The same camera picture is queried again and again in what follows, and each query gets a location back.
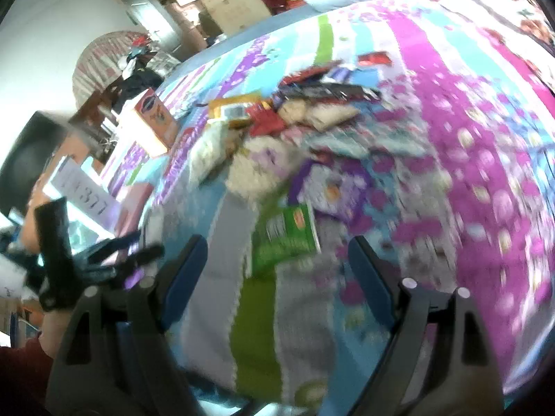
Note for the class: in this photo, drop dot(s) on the brown cardboard box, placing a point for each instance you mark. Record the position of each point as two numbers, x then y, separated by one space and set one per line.
234 8

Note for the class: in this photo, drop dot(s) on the arched striped floral cloth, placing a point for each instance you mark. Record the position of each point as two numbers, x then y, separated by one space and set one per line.
95 65

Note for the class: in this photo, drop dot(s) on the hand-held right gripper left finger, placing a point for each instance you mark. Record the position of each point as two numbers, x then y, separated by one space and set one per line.
186 268

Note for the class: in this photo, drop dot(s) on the red twisted candy wrapper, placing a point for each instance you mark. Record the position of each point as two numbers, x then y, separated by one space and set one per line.
375 59

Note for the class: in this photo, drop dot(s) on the purple bear snack packet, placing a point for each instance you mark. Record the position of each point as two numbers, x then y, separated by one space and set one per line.
260 169

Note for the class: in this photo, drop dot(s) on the pile of bags and clothes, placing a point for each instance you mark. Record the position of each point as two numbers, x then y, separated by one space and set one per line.
138 73

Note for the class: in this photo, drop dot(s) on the purple chocolate packet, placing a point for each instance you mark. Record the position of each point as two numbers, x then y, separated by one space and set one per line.
334 190

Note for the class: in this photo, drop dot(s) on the purple floral bedsheet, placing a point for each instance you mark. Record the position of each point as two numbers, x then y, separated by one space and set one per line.
455 182

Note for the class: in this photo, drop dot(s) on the red triangular snack packet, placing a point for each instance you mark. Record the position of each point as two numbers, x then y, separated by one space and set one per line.
266 123

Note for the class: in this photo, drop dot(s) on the large white green snack bag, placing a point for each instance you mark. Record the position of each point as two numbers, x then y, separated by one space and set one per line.
214 151

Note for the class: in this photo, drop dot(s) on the white floral blanket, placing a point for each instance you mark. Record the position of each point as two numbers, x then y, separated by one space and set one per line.
520 26

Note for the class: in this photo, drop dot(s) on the clear round biscuit packet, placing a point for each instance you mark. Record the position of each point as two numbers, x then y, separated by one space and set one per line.
316 115

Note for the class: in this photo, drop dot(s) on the person's left hand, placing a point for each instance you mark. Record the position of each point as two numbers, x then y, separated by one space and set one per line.
32 229

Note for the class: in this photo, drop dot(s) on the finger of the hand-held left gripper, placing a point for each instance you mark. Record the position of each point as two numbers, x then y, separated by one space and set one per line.
125 266
115 247

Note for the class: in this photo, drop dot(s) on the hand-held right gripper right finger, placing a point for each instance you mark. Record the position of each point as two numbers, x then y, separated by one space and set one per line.
373 281

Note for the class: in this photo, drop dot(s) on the grey door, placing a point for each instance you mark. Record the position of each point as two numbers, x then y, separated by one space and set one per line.
147 13

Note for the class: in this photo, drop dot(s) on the person's left forearm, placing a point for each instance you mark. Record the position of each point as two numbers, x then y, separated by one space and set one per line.
34 364

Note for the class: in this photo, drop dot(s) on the dark striped snack packet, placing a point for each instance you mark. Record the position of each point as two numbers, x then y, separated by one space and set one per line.
329 84

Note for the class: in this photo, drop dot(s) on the green pea snack packet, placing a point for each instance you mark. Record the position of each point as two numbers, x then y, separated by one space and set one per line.
286 234

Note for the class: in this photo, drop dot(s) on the yellow snack packet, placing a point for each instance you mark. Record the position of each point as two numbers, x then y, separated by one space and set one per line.
236 110

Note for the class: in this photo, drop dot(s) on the orange cardboard box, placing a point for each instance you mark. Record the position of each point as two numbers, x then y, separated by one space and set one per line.
149 121

